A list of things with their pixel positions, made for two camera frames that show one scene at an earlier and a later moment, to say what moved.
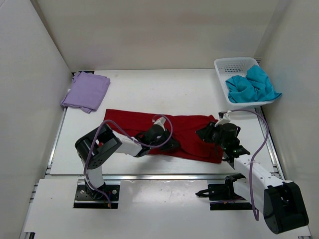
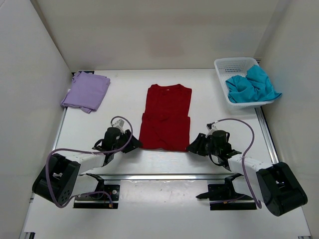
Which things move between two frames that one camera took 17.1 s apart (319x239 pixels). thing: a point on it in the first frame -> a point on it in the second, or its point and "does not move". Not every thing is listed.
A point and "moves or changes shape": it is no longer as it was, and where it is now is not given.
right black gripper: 205,133 -> 197,147
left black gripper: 170,144 -> 133,144
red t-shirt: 178,134 moves or changes shape
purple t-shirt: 86,91 does not move
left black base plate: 85,198 does not move
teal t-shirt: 255,87 does not move
